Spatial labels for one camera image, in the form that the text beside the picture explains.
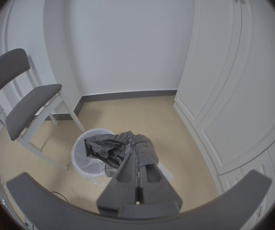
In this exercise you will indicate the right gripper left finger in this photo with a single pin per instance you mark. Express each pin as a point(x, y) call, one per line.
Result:
point(118, 195)

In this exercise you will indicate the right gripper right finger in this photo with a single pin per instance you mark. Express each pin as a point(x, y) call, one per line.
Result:
point(159, 193)

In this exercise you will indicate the black plastic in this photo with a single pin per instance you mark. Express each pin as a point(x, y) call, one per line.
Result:
point(118, 147)

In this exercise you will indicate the white trash bin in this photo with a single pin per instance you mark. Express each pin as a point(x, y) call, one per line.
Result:
point(76, 157)

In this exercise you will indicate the grey and white chair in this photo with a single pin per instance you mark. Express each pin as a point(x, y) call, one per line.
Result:
point(31, 104)

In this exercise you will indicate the white wardrobe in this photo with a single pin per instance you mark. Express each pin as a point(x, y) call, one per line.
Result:
point(223, 80)

